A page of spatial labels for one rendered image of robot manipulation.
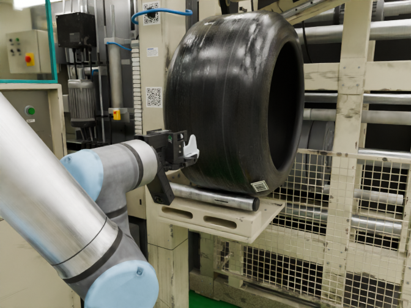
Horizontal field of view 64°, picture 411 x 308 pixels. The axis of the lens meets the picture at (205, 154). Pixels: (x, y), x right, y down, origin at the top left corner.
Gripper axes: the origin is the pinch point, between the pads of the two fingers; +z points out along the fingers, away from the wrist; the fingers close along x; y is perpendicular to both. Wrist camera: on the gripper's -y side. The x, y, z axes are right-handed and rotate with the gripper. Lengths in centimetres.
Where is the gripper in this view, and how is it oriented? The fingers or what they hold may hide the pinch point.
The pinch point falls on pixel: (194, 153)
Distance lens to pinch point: 81.4
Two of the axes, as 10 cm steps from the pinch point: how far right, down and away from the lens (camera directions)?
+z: 4.9, -1.8, 8.5
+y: 0.0, -9.8, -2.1
